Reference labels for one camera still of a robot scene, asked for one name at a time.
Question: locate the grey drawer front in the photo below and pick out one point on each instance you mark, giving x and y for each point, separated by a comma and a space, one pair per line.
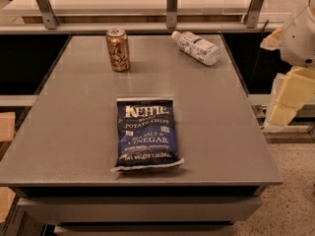
140, 209

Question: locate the blue Kettle chip bag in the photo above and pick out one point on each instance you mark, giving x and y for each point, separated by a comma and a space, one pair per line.
146, 134

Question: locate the right metal bracket post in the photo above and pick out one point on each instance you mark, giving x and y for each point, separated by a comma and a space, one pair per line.
252, 17

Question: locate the metal bracket post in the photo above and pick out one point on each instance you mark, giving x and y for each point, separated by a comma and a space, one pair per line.
252, 17
48, 17
171, 14

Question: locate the cardboard box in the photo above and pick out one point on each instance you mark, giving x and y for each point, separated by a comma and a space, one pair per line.
7, 126

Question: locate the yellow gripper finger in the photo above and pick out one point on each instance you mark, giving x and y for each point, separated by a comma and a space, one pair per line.
273, 41
290, 92

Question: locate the middle metal bracket post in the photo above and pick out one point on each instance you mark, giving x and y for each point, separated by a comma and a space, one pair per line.
171, 14

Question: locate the clear plastic water bottle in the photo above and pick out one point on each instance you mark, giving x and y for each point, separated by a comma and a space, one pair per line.
197, 47

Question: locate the left metal bracket post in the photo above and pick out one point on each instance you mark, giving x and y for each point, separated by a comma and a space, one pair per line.
48, 17

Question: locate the gold soda can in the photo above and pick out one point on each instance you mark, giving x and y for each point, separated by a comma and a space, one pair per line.
118, 49

